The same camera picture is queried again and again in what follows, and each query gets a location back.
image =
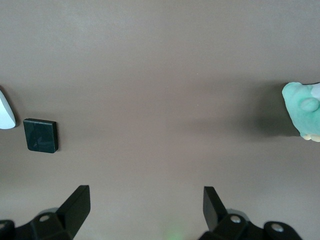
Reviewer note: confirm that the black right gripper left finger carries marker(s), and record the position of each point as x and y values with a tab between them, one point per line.
67	217

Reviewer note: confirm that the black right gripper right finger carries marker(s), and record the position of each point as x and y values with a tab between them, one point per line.
220	220

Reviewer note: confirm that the dark green square tile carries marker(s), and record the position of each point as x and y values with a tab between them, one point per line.
41	136

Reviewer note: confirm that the white computer mouse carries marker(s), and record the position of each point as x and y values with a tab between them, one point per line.
5	113

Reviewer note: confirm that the green dinosaur plush toy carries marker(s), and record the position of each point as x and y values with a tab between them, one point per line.
303	115

